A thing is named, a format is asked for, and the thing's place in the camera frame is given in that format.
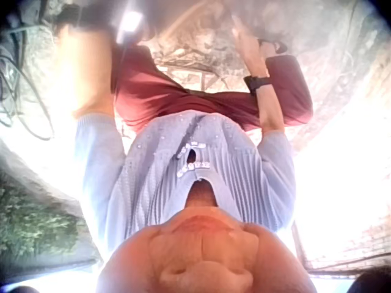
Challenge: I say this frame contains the person's right hand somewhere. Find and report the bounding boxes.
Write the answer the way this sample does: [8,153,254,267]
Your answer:
[231,14,271,79]

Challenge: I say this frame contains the black wrist band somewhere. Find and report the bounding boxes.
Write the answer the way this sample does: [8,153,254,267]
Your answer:
[243,74,272,93]

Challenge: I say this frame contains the person's legs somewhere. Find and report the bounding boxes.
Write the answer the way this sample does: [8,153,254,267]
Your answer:
[111,38,315,134]

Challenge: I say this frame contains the green plants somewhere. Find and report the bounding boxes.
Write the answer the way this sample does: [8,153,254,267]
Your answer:
[0,183,92,265]

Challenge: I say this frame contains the metal wire frame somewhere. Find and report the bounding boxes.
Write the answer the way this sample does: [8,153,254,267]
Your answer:
[158,64,227,92]

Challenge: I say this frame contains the black cables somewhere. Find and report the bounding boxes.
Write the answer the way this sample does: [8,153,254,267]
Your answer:
[0,26,56,142]

